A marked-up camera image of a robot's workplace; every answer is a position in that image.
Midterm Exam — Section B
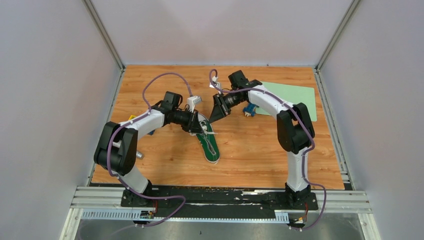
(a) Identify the green canvas sneaker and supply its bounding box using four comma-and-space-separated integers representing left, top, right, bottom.
192, 118, 221, 164

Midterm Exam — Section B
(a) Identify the blue red toy car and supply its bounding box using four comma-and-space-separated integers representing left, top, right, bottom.
242, 103, 257, 117

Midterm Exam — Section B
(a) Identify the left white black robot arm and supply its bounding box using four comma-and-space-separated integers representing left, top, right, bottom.
93, 91, 209, 207

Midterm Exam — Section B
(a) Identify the purple cable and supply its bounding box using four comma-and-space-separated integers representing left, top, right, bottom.
208, 68, 328, 232
79, 72, 194, 240

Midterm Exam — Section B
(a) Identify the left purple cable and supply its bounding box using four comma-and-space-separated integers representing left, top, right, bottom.
79, 72, 194, 240

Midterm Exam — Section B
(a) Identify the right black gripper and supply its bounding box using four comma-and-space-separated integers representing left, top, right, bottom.
209, 92, 245, 124

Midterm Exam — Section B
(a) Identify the light green clipboard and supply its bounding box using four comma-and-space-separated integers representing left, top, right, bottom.
262, 81, 317, 122

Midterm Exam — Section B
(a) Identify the white shoelace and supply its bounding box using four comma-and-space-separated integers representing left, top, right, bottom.
200, 121, 217, 135

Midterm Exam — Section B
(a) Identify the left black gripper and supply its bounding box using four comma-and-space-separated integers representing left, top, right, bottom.
171, 107, 204, 135

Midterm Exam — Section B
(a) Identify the silver microphone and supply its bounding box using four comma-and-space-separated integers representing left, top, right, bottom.
112, 141, 145, 161

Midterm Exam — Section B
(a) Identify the blue yellow toy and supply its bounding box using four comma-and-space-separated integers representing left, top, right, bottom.
128, 115, 155, 136

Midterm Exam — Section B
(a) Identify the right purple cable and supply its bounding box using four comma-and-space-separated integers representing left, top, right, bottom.
208, 68, 328, 232

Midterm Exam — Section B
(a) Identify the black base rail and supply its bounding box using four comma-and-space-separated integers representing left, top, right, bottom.
71, 183, 374, 224

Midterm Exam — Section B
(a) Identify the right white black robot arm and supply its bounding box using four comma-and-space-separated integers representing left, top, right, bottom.
208, 69, 315, 209

